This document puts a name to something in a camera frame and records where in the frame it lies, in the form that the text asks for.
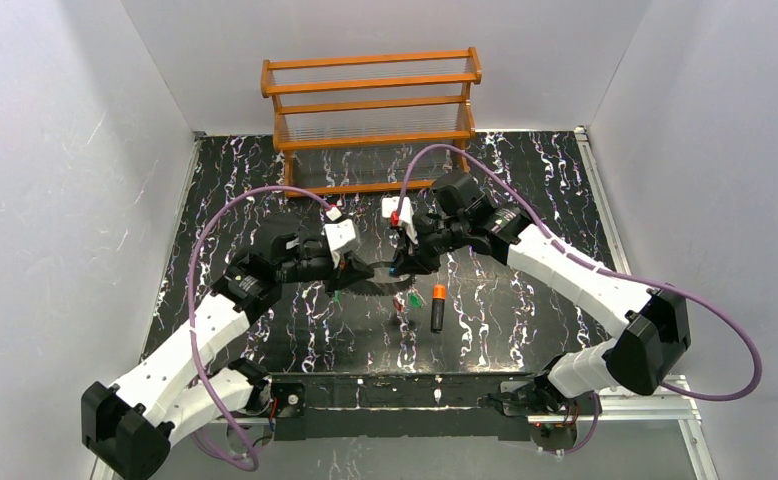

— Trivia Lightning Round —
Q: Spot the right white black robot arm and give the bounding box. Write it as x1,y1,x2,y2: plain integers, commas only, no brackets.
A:
381,171,690,403

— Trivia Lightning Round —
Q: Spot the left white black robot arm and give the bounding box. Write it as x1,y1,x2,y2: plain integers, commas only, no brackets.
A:
81,210,374,479

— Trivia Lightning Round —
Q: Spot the orange capped black marker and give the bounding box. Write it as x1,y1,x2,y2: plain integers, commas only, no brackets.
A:
430,284,447,333

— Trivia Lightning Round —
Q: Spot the orange wooden shelf rack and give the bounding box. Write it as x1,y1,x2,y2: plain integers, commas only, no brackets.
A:
260,47,483,186

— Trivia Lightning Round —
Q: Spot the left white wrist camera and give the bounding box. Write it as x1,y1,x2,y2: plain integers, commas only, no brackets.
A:
323,205,360,267

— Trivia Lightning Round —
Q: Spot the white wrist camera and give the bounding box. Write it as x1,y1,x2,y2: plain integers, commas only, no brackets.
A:
381,196,418,245
323,205,360,267

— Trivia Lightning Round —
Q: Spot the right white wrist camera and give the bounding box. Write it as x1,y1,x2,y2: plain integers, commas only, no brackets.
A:
381,196,418,245

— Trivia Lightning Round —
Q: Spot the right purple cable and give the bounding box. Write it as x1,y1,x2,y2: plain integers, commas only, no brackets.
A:
398,144,763,455

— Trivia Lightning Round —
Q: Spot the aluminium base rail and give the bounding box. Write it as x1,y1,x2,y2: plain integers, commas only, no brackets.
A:
83,369,717,479

